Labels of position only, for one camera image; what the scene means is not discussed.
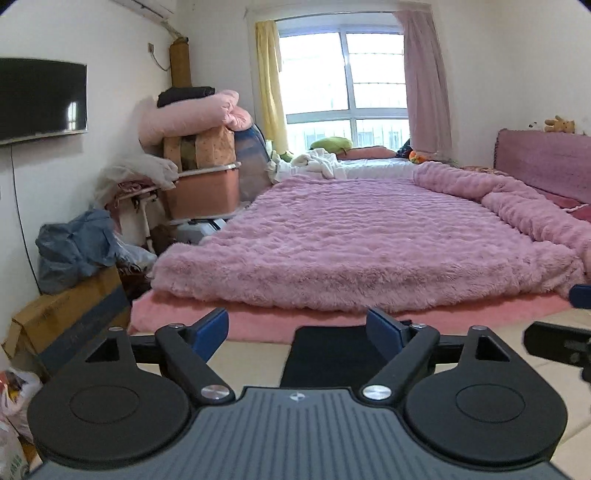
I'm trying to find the air conditioner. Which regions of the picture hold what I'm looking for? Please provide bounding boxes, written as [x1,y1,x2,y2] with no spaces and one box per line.
[113,0,178,20]

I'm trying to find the white small table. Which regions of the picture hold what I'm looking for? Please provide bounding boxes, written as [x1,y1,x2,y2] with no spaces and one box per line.
[115,187,161,253]

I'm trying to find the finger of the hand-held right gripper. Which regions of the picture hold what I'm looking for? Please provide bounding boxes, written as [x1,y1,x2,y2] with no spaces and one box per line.
[569,284,591,311]
[523,320,591,384]

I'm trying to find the dark red patterned cloth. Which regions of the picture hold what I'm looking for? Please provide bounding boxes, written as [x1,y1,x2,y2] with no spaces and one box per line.
[117,263,154,302]

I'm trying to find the black pants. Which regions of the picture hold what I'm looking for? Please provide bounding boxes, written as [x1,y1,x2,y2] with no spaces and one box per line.
[279,324,411,389]

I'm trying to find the white mattress pad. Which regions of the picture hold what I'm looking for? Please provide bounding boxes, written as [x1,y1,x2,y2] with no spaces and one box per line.
[342,159,419,181]

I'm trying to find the dark pink pillow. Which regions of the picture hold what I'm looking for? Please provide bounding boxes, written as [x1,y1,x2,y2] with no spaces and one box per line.
[547,188,591,214]

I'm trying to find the brown rolled mat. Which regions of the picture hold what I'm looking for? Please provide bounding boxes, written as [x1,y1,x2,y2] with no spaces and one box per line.
[168,38,193,89]

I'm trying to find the purple headboard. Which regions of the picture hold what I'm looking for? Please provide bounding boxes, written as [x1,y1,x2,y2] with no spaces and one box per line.
[494,128,591,205]

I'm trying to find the beige padded mat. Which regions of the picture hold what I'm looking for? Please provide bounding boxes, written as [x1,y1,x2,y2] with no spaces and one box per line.
[203,305,591,480]

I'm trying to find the white plastic appliance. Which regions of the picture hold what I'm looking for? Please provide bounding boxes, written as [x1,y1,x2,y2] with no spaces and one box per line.
[168,215,246,245]

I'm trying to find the black television cable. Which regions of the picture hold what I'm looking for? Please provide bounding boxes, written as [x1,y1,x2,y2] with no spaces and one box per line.
[9,145,41,296]

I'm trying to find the pink storage box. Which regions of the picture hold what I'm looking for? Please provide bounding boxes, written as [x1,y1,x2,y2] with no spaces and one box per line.
[161,161,242,221]

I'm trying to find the window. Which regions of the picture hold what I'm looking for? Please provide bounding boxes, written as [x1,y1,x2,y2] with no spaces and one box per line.
[274,18,411,151]

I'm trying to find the pink curtain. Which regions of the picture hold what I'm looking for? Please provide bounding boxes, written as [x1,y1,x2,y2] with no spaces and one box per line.
[392,10,454,156]

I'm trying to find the blue translucent bag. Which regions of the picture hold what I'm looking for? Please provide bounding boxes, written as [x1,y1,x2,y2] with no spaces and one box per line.
[235,124,271,204]

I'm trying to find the pink white plastic bag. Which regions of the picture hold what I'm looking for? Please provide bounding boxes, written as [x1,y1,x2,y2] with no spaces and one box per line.
[0,369,44,435]

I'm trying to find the yellow curtain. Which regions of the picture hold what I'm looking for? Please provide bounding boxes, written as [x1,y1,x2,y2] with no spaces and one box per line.
[255,20,290,156]

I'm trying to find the black folded cloth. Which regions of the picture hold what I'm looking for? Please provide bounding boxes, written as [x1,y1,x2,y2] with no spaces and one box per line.
[157,86,217,110]

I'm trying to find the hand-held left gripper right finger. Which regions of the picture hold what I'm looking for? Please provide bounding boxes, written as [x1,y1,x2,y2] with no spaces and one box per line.
[358,308,514,406]

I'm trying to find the pink bed sheet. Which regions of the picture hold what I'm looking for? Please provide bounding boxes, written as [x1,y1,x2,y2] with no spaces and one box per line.
[128,288,573,345]

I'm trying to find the blue garment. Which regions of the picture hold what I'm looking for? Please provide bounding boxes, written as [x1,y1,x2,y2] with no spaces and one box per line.
[36,209,122,296]

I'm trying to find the brown plush toy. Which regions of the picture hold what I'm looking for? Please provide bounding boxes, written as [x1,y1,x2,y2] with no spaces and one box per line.
[544,115,577,136]

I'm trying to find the white gauze cloth pile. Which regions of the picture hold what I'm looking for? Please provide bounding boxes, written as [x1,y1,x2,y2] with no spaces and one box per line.
[95,152,180,207]

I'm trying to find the floral storage bag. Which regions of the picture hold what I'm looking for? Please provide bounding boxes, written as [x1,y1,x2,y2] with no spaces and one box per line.
[163,127,237,170]

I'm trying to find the cardboard box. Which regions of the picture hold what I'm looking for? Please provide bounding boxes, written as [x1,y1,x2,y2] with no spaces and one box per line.
[2,265,133,380]

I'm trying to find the white crumpled blanket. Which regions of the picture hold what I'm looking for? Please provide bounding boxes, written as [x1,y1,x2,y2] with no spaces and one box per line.
[272,150,348,181]

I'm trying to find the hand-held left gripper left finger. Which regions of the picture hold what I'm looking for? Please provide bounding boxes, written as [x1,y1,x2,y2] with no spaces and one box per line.
[78,308,230,407]

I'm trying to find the pink folded cloth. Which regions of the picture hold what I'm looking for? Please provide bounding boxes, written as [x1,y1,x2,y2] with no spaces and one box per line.
[117,178,160,193]

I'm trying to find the pink fluffy blanket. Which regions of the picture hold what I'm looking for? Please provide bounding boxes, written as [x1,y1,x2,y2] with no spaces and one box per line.
[148,161,591,315]

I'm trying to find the pink rolled quilt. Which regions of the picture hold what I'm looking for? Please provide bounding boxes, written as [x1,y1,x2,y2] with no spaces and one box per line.
[139,90,254,149]

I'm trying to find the wall television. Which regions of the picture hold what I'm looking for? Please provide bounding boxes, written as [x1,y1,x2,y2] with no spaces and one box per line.
[0,58,88,147]

